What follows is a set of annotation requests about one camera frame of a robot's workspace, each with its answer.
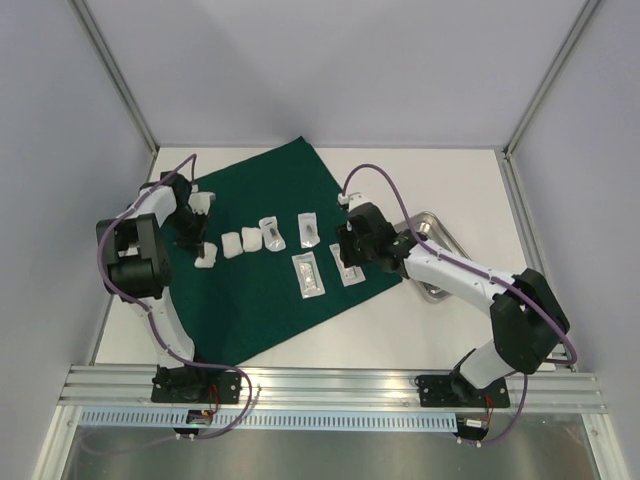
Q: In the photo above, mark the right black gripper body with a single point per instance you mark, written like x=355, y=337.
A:
x=347, y=245

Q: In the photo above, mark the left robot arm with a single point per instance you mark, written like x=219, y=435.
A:
x=136, y=261

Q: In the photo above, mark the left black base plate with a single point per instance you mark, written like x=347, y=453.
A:
x=222, y=388

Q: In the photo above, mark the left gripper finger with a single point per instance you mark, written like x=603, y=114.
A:
x=193, y=246
x=202, y=221

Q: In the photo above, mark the right aluminium frame post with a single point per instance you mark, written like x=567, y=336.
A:
x=562, y=57

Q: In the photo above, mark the left aluminium frame post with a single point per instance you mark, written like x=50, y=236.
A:
x=87, y=20

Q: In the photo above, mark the white gauze left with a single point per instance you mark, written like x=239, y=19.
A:
x=206, y=257

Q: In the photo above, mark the clear pouch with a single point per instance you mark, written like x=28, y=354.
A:
x=272, y=238
x=308, y=230

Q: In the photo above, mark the clear pouch left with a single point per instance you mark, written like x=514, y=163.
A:
x=272, y=238

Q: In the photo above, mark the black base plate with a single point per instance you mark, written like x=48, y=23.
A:
x=440, y=390
x=222, y=388

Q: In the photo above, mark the aluminium front rail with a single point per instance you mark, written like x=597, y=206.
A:
x=561, y=391

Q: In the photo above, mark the grey slotted cable duct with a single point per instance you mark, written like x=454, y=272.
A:
x=271, y=420

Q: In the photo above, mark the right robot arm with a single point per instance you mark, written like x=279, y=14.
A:
x=527, y=321

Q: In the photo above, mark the stainless steel tray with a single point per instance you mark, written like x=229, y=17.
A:
x=428, y=225

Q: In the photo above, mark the clear pouch right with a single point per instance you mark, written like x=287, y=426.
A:
x=308, y=230

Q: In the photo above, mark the white gauze middle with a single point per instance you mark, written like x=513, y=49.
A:
x=231, y=244

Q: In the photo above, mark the white gauze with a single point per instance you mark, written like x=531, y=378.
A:
x=206, y=257
x=252, y=239
x=231, y=244

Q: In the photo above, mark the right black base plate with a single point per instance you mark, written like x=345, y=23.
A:
x=440, y=390

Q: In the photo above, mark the aluminium frame post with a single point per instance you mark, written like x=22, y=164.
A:
x=562, y=57
x=87, y=20

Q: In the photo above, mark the green surgical cloth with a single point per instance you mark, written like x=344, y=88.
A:
x=245, y=305

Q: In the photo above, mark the white gauze right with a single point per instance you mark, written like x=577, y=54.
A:
x=252, y=239

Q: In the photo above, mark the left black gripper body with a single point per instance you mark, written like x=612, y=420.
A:
x=186, y=224

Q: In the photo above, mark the suture packet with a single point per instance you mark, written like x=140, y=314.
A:
x=349, y=275
x=308, y=275

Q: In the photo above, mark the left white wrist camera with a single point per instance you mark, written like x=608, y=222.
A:
x=201, y=201

